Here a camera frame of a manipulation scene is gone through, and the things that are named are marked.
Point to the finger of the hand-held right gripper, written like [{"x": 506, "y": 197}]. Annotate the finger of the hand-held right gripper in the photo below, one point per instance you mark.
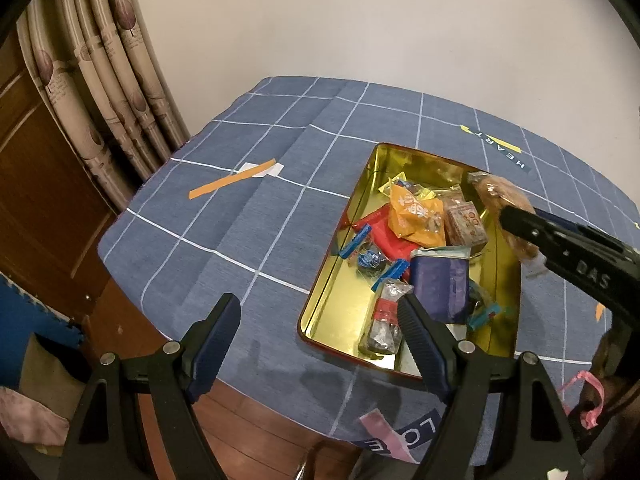
[
  {"x": 555, "y": 222},
  {"x": 525, "y": 232}
]

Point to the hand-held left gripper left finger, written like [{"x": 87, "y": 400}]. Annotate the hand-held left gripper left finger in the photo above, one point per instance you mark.
[{"x": 215, "y": 350}]

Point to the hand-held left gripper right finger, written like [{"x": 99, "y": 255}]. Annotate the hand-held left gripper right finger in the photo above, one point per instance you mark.
[{"x": 422, "y": 345}]

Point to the clear bag of fried snacks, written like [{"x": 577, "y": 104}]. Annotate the clear bag of fried snacks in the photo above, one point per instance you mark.
[{"x": 500, "y": 195}]

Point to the clear packet with red label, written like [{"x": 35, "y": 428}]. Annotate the clear packet with red label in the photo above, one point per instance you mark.
[{"x": 385, "y": 310}]

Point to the beige patterned snack box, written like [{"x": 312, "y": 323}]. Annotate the beige patterned snack box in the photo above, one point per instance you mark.
[{"x": 465, "y": 225}]

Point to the navy snack packet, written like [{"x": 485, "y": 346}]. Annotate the navy snack packet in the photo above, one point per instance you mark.
[{"x": 440, "y": 282}]

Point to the blue candy wrapper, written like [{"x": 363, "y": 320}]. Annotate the blue candy wrapper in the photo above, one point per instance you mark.
[{"x": 482, "y": 316}]

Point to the gold tin box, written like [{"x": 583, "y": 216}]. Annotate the gold tin box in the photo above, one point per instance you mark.
[{"x": 340, "y": 310}]

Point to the blue white candy packet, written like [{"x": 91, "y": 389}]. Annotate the blue white candy packet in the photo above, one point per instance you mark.
[{"x": 370, "y": 260}]

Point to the orange snack packet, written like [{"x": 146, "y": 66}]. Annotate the orange snack packet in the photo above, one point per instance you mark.
[{"x": 415, "y": 215}]

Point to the red snack packet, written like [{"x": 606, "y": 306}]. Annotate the red snack packet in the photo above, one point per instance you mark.
[{"x": 382, "y": 237}]

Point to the yellow chocolate ball packet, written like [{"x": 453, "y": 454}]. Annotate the yellow chocolate ball packet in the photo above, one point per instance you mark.
[{"x": 400, "y": 183}]

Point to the pink tape label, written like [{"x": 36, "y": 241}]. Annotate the pink tape label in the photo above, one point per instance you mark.
[{"x": 377, "y": 425}]

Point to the pink ribbon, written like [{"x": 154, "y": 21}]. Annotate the pink ribbon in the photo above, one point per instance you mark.
[{"x": 592, "y": 410}]

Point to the brown paper bag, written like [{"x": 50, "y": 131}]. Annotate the brown paper bag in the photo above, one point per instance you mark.
[{"x": 50, "y": 370}]

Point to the orange paper strip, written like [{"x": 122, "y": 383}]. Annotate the orange paper strip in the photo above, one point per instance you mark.
[{"x": 225, "y": 182}]

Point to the white paper sheet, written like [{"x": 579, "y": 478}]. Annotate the white paper sheet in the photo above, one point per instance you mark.
[{"x": 276, "y": 171}]

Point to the blue foam mat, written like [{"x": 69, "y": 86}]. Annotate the blue foam mat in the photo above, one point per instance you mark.
[{"x": 30, "y": 305}]

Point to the pink cloth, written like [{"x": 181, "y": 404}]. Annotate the pink cloth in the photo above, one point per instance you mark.
[{"x": 25, "y": 415}]

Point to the wooden door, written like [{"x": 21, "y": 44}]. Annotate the wooden door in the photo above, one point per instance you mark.
[{"x": 40, "y": 200}]

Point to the blue checked tablecloth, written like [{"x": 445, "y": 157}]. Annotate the blue checked tablecloth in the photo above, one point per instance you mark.
[{"x": 300, "y": 125}]

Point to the beige patterned curtain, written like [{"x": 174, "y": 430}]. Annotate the beige patterned curtain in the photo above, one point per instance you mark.
[{"x": 100, "y": 85}]

